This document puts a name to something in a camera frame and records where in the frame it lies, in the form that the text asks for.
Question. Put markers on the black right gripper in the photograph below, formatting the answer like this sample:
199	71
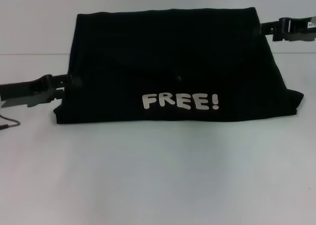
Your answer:
296	24

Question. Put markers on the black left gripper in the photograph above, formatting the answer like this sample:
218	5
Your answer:
19	87

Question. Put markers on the black shirt with FREE print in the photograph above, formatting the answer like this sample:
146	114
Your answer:
158	61

